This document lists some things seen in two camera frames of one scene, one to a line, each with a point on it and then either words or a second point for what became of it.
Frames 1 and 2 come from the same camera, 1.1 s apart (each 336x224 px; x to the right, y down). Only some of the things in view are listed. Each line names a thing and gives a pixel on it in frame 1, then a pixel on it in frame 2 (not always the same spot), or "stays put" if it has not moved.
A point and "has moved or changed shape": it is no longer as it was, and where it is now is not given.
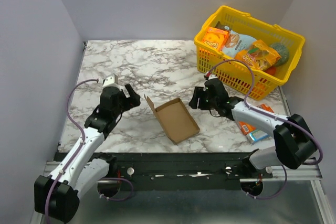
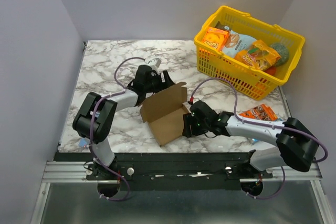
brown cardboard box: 177,121 has moved or changed shape
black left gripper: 133,101 → 167,83
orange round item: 271,70 stays put
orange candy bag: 258,56 stays put
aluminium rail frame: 310,174 stays put
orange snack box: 214,37 stays put
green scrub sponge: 283,52 stays put
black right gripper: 203,97 → 189,123
